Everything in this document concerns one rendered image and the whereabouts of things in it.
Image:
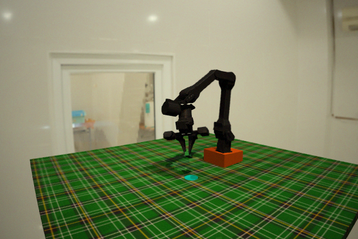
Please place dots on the cyan circle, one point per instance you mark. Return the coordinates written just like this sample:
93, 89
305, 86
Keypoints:
191, 177

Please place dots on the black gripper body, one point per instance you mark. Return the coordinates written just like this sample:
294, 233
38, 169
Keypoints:
170, 135

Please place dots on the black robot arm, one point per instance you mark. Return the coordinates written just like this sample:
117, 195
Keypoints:
222, 127

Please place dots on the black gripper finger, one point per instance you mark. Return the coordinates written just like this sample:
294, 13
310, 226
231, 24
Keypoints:
182, 142
192, 139

